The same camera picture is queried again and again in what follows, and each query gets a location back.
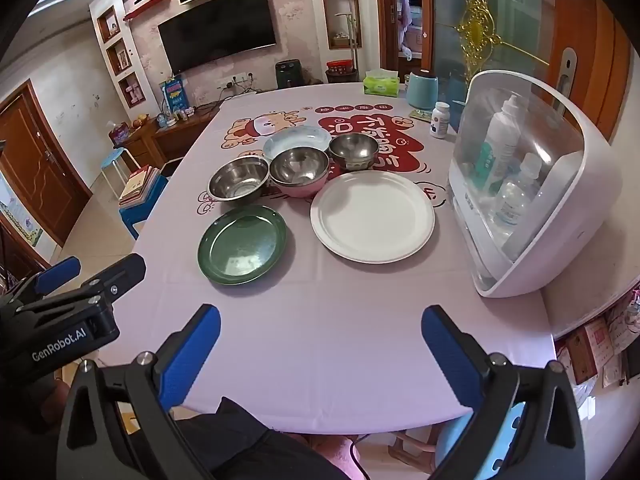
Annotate white alcove shelf unit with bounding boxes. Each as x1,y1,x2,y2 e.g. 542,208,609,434
90,5,148,111

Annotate green plate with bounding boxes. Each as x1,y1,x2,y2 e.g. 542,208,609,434
197,205,288,287

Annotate pink printed tablecloth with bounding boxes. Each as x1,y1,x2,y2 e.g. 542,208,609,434
97,82,558,436

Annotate person's dark trousers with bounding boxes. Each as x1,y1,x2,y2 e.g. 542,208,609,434
170,396,351,480

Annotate tall white bottle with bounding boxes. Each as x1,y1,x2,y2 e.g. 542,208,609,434
472,94,523,186

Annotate patterned steel bowl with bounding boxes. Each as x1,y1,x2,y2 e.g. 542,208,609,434
328,133,380,171

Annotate black air fryer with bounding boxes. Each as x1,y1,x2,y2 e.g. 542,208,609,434
275,59,304,92

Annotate white plate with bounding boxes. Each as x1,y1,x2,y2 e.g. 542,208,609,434
310,170,436,264

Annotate red wall shelf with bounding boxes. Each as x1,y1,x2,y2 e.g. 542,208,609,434
123,0,172,22

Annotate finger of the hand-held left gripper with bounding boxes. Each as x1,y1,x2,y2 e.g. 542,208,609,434
50,253,147,311
0,256,82,311

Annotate person's left hand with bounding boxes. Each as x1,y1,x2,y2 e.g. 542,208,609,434
27,372,68,438

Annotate white dish cabinet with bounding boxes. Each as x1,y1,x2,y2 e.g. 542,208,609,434
446,69,622,299

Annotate blue chair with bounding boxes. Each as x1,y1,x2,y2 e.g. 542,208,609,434
119,175,168,241

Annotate metal door handle plate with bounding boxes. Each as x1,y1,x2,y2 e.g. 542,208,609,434
557,47,577,92

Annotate brown wooden door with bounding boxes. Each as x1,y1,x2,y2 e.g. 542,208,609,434
0,80,93,248

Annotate plain steel bowl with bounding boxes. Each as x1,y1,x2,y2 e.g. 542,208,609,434
207,155,271,202

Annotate teal canister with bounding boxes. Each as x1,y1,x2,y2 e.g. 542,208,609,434
405,69,440,112

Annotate red lidded box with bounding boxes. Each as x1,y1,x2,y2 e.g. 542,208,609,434
326,60,359,84

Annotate white pill bottle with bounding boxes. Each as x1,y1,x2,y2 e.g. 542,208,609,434
430,101,451,139

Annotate blue printed sign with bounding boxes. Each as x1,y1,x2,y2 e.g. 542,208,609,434
160,76,187,113

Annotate pink steel-lined bowl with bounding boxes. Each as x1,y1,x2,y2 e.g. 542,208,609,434
269,146,331,199

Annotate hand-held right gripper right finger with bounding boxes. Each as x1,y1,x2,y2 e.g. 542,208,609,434
421,305,586,480

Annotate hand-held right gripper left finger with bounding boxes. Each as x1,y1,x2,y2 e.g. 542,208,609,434
59,304,222,480

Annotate green tissue box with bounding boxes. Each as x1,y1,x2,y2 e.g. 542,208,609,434
363,70,399,97

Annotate wooden television cabinet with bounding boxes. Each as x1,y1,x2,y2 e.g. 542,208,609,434
122,102,223,171

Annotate black television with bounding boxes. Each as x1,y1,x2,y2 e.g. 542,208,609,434
158,0,277,75

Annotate gold door ornament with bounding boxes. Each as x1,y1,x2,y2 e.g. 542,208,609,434
457,0,551,86

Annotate clear plastic bottle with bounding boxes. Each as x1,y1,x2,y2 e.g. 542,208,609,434
487,152,543,231

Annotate light blue stool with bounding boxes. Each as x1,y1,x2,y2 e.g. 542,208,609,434
100,147,138,191

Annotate blue patterned plate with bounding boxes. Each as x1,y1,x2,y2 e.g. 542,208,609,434
263,125,332,160

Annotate purple hanging cloth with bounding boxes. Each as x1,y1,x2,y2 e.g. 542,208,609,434
397,0,416,58

